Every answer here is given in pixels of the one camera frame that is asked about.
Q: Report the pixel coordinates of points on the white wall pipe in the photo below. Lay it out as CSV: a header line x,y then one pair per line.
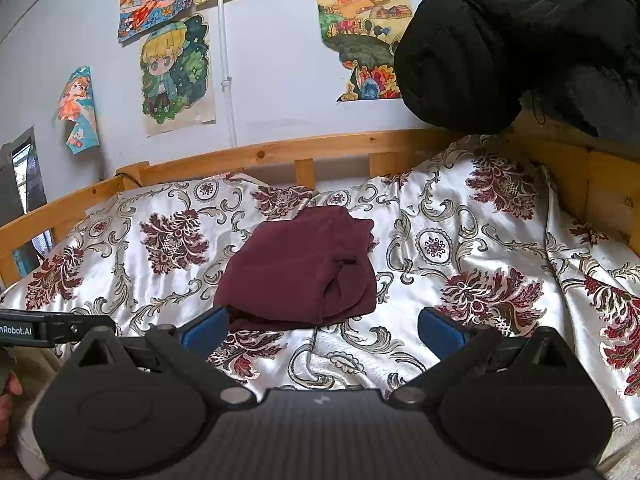
x,y
227,70

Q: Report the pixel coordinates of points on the wooden bed frame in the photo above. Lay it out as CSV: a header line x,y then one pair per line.
x,y
260,152

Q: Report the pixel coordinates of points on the floral satin blanket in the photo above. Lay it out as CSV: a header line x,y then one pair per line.
x,y
475,260

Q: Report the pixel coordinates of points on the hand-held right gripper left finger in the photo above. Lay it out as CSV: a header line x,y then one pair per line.
x,y
205,332

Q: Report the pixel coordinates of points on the black padded jacket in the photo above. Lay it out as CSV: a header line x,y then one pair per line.
x,y
500,35

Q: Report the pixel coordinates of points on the red-haired cartoon girl poster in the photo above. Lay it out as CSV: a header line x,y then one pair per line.
x,y
155,5

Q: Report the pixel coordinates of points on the blond cartoon child poster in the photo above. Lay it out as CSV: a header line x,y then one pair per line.
x,y
175,75

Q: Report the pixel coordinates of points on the small curled cartoon girl poster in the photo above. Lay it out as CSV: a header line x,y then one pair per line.
x,y
77,105

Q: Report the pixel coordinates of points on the landscape drawing poster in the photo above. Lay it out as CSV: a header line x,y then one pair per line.
x,y
365,35

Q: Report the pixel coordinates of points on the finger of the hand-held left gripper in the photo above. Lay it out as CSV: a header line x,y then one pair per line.
x,y
80,327

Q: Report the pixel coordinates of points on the maroon long-sleeved shirt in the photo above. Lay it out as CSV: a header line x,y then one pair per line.
x,y
300,270

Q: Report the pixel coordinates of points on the grey framed window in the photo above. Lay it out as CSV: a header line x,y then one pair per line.
x,y
22,190

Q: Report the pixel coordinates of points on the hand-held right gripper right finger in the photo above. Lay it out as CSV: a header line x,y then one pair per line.
x,y
442,332

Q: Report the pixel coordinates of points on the person's left hand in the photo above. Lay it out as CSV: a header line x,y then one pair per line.
x,y
9,400

